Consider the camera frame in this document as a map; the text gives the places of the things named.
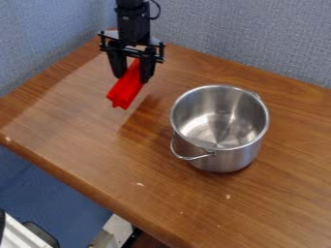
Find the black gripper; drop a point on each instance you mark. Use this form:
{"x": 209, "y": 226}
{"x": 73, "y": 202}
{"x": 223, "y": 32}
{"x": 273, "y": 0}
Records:
{"x": 150, "y": 50}

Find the red rectangular block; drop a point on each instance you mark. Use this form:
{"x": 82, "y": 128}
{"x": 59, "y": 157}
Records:
{"x": 127, "y": 87}

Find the white table leg base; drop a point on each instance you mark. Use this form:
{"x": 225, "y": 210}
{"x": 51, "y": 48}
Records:
{"x": 114, "y": 234}

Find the white furniture piece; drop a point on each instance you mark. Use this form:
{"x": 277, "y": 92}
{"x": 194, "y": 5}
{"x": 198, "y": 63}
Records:
{"x": 15, "y": 236}

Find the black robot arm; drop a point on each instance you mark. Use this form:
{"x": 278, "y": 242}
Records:
{"x": 131, "y": 40}

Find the stainless steel pot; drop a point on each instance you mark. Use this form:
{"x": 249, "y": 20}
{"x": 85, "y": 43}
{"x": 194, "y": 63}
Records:
{"x": 219, "y": 123}

